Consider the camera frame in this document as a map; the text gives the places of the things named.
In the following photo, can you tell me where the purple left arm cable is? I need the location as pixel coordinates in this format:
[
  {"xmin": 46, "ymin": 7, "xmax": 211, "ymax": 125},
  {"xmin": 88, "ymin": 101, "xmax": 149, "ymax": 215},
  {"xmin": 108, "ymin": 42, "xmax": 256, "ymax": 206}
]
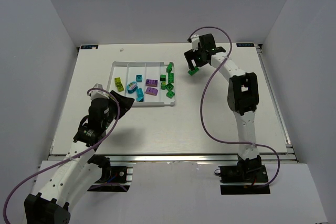
[{"xmin": 4, "ymin": 87, "xmax": 129, "ymax": 224}]

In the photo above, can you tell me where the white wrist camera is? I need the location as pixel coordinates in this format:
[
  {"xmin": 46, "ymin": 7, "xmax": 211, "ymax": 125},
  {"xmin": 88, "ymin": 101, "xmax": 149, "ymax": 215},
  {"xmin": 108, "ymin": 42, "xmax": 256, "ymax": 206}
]
[
  {"xmin": 87, "ymin": 83, "xmax": 109, "ymax": 101},
  {"xmin": 187, "ymin": 34, "xmax": 201, "ymax": 51}
]

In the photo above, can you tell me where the teal small lego brick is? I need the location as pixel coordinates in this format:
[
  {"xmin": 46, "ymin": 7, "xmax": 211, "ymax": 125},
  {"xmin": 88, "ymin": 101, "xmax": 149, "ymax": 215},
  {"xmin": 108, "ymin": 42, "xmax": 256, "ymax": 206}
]
[{"xmin": 135, "ymin": 74, "xmax": 142, "ymax": 82}]

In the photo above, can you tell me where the teal small lego cube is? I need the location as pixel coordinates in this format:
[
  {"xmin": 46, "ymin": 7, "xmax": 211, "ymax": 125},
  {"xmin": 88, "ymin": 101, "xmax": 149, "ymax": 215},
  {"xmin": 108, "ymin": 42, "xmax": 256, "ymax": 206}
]
[{"xmin": 136, "ymin": 97, "xmax": 144, "ymax": 102}]

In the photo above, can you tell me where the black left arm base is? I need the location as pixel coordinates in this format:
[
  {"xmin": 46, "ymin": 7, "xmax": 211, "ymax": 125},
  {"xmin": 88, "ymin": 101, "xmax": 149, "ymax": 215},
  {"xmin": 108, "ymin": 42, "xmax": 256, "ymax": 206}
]
[{"xmin": 88, "ymin": 155, "xmax": 133, "ymax": 192}]

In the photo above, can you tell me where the black corner label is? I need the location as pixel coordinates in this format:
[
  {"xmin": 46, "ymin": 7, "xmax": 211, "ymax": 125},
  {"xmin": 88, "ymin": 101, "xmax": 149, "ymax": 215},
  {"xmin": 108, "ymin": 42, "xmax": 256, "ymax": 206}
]
[
  {"xmin": 236, "ymin": 43, "xmax": 255, "ymax": 47},
  {"xmin": 80, "ymin": 45, "xmax": 99, "ymax": 50}
]

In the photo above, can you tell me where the white divided sorting tray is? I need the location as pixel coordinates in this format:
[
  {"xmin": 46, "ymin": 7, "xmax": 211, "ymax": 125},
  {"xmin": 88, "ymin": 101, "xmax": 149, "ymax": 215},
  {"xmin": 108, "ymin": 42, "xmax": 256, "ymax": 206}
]
[{"xmin": 108, "ymin": 61, "xmax": 176, "ymax": 106}]

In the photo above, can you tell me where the green lego piece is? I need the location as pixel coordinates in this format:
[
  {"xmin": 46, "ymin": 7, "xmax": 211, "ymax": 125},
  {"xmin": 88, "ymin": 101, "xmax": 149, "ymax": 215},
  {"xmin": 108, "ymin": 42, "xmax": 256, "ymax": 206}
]
[{"xmin": 160, "ymin": 82, "xmax": 166, "ymax": 90}]

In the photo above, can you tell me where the black corner label left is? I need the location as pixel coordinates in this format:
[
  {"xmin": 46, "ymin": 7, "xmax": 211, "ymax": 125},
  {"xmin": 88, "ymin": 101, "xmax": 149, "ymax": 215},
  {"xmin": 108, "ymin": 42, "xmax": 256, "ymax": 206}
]
[{"xmin": 80, "ymin": 45, "xmax": 99, "ymax": 50}]

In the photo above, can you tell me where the purple arch lego brick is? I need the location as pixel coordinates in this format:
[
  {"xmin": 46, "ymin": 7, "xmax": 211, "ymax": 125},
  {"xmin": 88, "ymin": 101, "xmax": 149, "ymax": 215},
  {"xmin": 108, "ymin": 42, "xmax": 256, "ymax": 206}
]
[{"xmin": 145, "ymin": 87, "xmax": 159, "ymax": 96}]

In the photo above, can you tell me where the teal long lego brick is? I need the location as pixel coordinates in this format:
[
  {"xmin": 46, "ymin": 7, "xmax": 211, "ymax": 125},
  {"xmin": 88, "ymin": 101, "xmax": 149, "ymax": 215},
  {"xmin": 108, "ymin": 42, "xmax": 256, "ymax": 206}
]
[{"xmin": 136, "ymin": 88, "xmax": 144, "ymax": 98}]

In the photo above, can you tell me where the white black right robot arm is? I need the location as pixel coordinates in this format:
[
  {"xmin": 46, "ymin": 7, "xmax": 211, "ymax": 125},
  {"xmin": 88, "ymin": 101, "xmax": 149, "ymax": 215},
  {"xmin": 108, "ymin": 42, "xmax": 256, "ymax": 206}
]
[{"xmin": 184, "ymin": 34, "xmax": 261, "ymax": 181}]

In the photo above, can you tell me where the green small lego cube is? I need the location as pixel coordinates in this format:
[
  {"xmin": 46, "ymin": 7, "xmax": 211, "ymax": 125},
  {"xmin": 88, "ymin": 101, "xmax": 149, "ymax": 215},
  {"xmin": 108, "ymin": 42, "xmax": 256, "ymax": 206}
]
[{"xmin": 165, "ymin": 83, "xmax": 174, "ymax": 91}]

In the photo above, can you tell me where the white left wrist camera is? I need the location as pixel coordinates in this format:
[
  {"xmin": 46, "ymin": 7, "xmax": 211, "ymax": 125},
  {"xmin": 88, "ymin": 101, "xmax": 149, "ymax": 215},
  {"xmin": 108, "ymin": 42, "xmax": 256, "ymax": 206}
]
[{"xmin": 87, "ymin": 83, "xmax": 109, "ymax": 101}]

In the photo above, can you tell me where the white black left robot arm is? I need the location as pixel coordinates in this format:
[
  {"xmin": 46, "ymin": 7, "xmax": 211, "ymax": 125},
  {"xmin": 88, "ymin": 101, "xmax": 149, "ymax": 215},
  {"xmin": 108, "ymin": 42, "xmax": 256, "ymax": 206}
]
[{"xmin": 24, "ymin": 88, "xmax": 134, "ymax": 223}]

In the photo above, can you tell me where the teal oval flower lego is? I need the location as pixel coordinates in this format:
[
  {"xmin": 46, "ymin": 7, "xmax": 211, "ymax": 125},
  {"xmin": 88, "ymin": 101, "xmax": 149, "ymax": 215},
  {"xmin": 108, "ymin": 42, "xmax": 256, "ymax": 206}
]
[{"xmin": 127, "ymin": 81, "xmax": 138, "ymax": 94}]

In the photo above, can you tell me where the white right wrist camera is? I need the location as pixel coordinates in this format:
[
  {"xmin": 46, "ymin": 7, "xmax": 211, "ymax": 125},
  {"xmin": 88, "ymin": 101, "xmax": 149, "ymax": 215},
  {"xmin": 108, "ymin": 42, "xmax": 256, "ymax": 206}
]
[{"xmin": 187, "ymin": 34, "xmax": 201, "ymax": 51}]

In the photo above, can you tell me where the green slanted lego brick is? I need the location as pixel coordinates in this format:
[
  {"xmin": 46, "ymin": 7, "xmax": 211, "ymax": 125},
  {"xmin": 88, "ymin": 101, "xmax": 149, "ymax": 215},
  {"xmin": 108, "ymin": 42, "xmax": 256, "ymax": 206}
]
[{"xmin": 166, "ymin": 62, "xmax": 174, "ymax": 73}]

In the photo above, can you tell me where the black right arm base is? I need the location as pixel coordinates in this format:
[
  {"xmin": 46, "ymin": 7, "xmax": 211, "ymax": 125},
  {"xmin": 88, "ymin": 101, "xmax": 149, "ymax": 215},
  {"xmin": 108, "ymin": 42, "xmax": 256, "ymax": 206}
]
[{"xmin": 214, "ymin": 156, "xmax": 270, "ymax": 195}]

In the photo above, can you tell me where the lime green lego brick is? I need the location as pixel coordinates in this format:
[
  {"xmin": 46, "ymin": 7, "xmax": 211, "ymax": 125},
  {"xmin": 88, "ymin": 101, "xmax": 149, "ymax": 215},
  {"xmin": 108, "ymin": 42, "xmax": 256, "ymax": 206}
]
[{"xmin": 114, "ymin": 77, "xmax": 121, "ymax": 87}]

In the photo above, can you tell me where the black corner label right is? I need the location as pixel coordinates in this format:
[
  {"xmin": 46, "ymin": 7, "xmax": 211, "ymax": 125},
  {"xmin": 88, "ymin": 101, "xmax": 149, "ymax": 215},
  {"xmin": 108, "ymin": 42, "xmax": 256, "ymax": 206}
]
[{"xmin": 236, "ymin": 43, "xmax": 255, "ymax": 47}]

